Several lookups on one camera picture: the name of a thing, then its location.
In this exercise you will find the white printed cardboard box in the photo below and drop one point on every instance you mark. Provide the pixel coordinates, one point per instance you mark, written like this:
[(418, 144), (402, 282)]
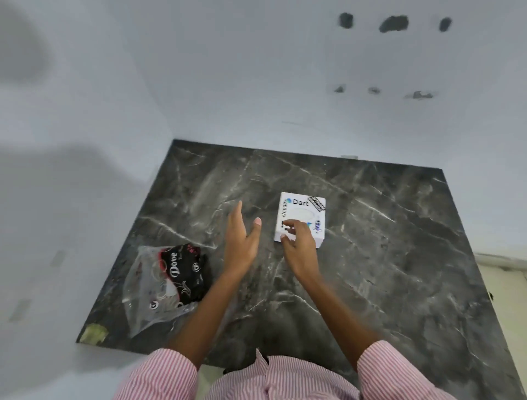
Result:
[(302, 208)]

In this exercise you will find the person's right fingers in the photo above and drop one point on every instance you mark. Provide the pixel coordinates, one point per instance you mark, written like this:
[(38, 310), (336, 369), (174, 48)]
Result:
[(293, 231)]

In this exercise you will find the person's left forearm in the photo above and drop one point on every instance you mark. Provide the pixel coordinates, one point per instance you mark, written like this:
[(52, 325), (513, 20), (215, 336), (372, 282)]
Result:
[(208, 311)]

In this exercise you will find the clear plastic bag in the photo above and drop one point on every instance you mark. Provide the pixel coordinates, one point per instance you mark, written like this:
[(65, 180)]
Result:
[(144, 288)]

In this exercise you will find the person's left thumb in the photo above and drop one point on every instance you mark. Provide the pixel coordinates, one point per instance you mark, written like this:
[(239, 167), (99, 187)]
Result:
[(254, 231)]

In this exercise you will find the person's left hand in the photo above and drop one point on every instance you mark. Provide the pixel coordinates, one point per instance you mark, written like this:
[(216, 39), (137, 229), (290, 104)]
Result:
[(238, 251)]

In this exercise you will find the person's right forearm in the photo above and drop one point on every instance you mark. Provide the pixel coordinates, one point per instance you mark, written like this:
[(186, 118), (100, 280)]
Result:
[(339, 317)]

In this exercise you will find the person's right hand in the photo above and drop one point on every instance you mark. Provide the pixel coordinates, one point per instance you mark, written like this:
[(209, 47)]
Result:
[(304, 255)]

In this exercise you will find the pale green tape piece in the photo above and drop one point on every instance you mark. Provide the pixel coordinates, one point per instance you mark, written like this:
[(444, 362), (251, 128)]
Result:
[(93, 333)]

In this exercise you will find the pink striped shirt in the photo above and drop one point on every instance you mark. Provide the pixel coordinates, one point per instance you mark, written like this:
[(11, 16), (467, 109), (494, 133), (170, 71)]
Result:
[(284, 379)]

